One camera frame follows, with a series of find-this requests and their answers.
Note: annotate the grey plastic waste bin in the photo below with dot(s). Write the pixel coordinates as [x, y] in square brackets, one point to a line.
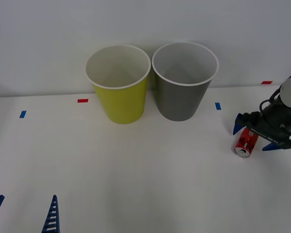
[179, 102]

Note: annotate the yellow-green plastic waste bin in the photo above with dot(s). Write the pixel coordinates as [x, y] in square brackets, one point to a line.
[123, 104]

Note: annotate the red drink can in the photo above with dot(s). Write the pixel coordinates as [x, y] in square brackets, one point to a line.
[245, 144]

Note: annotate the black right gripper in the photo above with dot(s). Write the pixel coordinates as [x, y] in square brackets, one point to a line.
[266, 132]

